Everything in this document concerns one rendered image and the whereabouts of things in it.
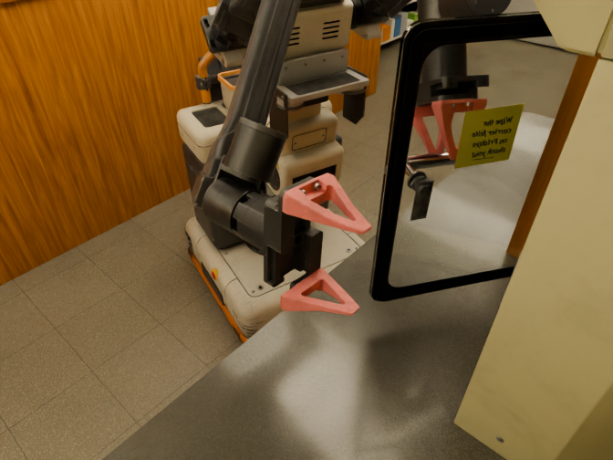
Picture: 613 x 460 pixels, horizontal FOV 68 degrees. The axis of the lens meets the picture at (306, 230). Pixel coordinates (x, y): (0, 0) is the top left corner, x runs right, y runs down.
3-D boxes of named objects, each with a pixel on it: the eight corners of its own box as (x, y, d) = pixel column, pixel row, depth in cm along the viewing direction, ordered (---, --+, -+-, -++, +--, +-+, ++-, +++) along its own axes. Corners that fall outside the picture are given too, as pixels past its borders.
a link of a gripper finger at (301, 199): (348, 223, 38) (266, 185, 43) (339, 290, 41) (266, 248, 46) (391, 196, 42) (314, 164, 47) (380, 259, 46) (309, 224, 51)
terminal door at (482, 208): (545, 269, 75) (668, 4, 50) (369, 303, 69) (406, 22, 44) (543, 266, 75) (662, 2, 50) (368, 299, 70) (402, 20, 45)
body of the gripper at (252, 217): (277, 208, 43) (225, 182, 47) (275, 291, 49) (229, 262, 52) (321, 186, 47) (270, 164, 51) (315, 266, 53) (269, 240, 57)
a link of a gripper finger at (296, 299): (339, 288, 41) (266, 246, 46) (333, 345, 45) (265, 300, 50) (380, 257, 46) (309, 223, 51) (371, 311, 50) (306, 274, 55)
